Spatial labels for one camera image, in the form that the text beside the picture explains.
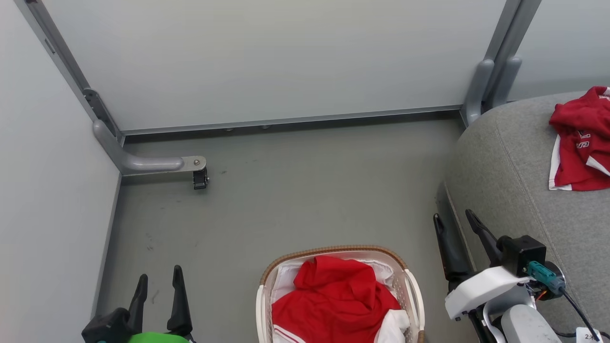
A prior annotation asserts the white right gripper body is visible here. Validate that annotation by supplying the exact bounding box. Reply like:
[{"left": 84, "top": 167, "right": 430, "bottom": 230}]
[{"left": 444, "top": 265, "right": 530, "bottom": 321}]

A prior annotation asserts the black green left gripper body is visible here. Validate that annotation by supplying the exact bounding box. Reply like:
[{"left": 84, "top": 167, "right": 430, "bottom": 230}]
[{"left": 81, "top": 307, "right": 192, "bottom": 343}]

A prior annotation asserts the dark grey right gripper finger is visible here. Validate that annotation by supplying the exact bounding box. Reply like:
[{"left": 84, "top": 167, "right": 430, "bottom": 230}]
[
  {"left": 465, "top": 208, "right": 507, "bottom": 268},
  {"left": 432, "top": 213, "right": 476, "bottom": 282}
]

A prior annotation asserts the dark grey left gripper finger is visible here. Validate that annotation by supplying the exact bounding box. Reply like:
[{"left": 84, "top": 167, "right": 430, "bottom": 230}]
[
  {"left": 128, "top": 273, "right": 149, "bottom": 334},
  {"left": 166, "top": 265, "right": 194, "bottom": 337}
]

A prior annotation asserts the red jersey with white lettering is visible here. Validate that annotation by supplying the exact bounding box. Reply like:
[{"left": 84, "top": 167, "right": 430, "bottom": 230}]
[{"left": 548, "top": 86, "right": 610, "bottom": 192}]

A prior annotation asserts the grey fabric sofa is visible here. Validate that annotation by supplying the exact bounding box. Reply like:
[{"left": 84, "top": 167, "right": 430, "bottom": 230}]
[{"left": 436, "top": 90, "right": 610, "bottom": 343}]

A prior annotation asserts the white laundry basket, woven rim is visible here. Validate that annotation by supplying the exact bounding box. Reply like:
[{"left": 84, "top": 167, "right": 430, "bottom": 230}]
[{"left": 255, "top": 245, "right": 426, "bottom": 343}]

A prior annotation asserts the red shirt in basket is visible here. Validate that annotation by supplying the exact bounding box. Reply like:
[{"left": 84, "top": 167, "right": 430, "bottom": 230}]
[{"left": 273, "top": 259, "right": 411, "bottom": 343}]

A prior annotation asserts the plain red shirt, white trim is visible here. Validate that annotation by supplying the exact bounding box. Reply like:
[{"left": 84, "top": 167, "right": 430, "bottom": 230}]
[{"left": 270, "top": 255, "right": 404, "bottom": 343}]

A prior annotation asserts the grey partition foot with caster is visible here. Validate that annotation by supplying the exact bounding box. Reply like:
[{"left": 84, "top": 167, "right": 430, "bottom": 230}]
[{"left": 92, "top": 119, "right": 208, "bottom": 176}]

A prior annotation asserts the grey curved partition foot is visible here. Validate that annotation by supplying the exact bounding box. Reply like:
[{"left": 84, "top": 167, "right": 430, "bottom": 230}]
[
  {"left": 491, "top": 56, "right": 523, "bottom": 109},
  {"left": 464, "top": 58, "right": 495, "bottom": 126}
]

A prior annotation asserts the teal cable connector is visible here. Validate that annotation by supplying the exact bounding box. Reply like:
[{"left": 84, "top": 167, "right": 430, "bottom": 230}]
[{"left": 526, "top": 261, "right": 566, "bottom": 297}]

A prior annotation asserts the thin black cable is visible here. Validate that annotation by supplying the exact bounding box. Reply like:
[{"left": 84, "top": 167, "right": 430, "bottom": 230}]
[{"left": 559, "top": 285, "right": 610, "bottom": 342}]

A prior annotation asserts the grey partition joining post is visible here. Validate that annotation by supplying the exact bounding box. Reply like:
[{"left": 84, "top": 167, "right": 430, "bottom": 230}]
[{"left": 480, "top": 0, "right": 542, "bottom": 103}]

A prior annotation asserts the grey partition bottom rail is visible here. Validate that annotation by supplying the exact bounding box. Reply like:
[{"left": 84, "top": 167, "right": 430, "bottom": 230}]
[{"left": 119, "top": 106, "right": 464, "bottom": 137}]

